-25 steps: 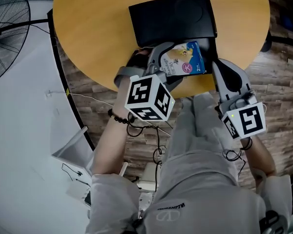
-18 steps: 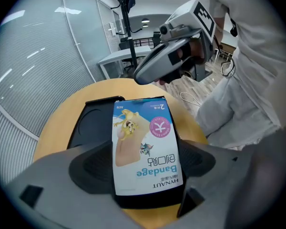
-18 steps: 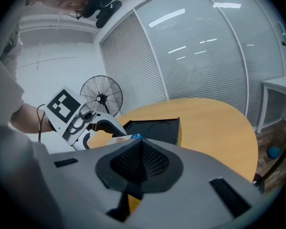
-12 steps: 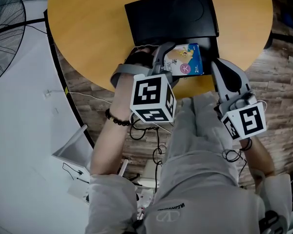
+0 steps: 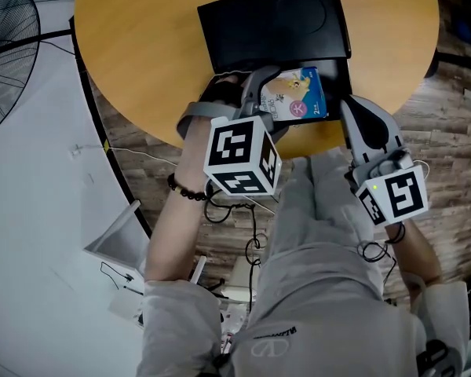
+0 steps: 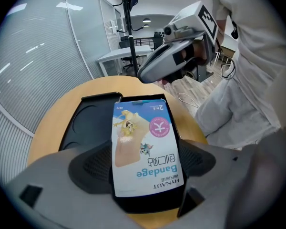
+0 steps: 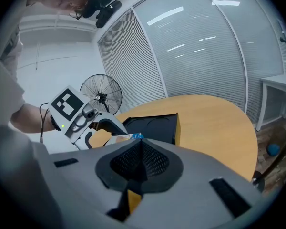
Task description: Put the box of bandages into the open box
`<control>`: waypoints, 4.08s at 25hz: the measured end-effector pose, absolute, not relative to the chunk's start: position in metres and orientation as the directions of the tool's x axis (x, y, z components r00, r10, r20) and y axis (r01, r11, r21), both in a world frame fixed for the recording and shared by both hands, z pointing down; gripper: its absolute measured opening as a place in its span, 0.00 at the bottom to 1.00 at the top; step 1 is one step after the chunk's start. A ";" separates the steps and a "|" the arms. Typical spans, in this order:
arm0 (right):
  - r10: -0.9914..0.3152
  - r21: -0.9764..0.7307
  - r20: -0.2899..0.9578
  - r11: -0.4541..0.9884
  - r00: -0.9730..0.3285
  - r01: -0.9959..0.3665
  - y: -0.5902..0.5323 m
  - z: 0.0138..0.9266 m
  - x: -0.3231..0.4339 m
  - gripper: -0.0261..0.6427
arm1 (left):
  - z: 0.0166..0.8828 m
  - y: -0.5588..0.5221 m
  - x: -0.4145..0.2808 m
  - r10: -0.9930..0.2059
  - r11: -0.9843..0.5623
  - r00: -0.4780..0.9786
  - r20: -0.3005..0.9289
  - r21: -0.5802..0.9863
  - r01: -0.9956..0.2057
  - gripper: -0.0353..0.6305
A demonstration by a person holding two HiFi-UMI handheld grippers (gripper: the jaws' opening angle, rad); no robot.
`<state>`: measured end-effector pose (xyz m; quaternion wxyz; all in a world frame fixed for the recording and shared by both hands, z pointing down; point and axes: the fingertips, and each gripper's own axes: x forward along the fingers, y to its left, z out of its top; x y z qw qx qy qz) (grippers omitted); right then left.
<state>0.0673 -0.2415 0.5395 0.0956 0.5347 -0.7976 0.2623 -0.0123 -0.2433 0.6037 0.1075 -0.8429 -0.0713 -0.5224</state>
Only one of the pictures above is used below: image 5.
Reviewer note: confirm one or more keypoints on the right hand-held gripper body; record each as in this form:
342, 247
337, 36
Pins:
396, 191

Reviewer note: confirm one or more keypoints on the person's left hand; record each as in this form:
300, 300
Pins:
220, 88

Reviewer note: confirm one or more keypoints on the yellow tape piece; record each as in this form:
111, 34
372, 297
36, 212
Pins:
106, 145

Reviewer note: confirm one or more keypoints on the grey trousers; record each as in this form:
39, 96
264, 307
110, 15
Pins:
318, 195

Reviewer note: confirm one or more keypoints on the person's right forearm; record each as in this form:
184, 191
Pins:
416, 253

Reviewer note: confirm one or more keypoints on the white router with antennas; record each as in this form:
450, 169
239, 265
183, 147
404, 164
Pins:
117, 242

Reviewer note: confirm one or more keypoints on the black box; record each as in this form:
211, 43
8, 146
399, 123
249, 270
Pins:
274, 26

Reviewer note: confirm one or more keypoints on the small white box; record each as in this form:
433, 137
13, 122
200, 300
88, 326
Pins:
126, 304

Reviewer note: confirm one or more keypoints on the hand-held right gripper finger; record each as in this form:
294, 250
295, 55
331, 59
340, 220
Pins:
353, 132
377, 124

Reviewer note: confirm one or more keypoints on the black table leg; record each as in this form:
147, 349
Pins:
455, 59

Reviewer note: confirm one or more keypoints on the grey sweatshirt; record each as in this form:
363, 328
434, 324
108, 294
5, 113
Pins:
318, 320

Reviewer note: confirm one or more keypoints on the person's left forearm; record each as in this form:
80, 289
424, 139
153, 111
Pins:
180, 195

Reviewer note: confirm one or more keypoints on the black standing fan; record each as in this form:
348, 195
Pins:
8, 53

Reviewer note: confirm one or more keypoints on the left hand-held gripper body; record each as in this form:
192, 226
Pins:
235, 151

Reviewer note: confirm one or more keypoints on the blue white box of bandages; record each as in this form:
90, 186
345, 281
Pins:
298, 96

